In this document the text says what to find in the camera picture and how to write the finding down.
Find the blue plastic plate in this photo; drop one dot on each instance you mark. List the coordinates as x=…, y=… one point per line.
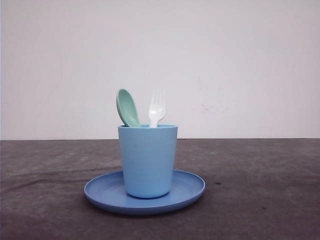
x=107, y=192

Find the white plastic fork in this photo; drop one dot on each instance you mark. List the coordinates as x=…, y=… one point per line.
x=157, y=108

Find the light blue plastic cup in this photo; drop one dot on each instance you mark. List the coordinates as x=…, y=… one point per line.
x=148, y=157

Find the mint green plastic spoon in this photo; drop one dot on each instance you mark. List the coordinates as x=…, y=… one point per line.
x=126, y=109

